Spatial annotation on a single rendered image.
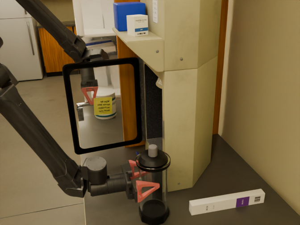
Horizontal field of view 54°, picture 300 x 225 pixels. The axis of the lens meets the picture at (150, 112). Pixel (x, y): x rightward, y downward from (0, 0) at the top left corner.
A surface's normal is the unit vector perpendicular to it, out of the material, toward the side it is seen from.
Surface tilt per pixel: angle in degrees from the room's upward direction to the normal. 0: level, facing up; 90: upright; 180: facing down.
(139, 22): 90
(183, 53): 90
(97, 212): 0
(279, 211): 0
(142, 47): 90
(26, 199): 0
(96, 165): 12
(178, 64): 90
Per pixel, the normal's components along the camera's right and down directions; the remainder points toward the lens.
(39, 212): -0.03, -0.91
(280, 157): -0.97, 0.12
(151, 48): 0.25, 0.39
